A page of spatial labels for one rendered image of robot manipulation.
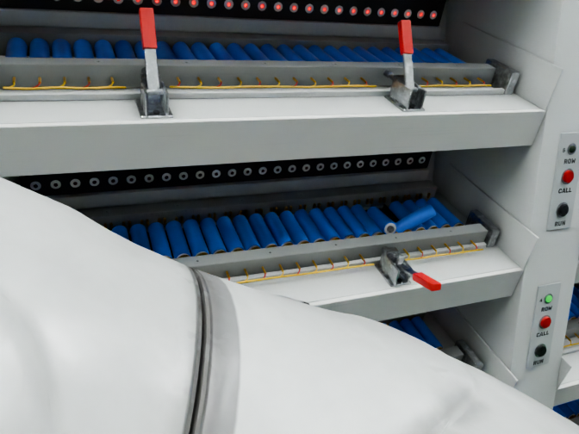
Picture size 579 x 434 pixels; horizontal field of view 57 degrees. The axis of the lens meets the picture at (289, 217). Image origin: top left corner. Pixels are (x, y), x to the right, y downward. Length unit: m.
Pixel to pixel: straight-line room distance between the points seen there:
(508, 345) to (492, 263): 0.12
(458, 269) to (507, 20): 0.32
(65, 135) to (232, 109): 0.15
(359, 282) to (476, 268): 0.16
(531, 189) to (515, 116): 0.10
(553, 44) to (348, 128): 0.27
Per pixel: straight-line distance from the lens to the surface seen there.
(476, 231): 0.73
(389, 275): 0.64
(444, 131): 0.61
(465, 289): 0.70
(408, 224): 0.70
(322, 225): 0.67
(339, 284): 0.61
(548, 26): 0.71
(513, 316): 0.77
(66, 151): 0.48
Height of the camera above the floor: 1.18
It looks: 16 degrees down
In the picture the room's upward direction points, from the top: 1 degrees clockwise
